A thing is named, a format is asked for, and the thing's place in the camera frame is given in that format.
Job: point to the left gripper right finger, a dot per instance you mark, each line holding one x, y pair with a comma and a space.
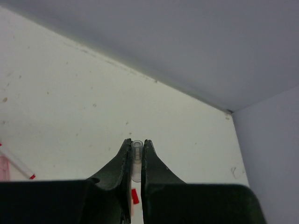
159, 189

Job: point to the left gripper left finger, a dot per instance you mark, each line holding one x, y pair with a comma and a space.
109, 194

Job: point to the red pen cap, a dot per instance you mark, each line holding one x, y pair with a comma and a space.
135, 197

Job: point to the clear pen cap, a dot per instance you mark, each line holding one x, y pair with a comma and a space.
137, 148

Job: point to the red capped marker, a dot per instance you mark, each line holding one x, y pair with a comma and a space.
17, 163

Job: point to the pink highlighter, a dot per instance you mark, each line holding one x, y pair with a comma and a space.
4, 169

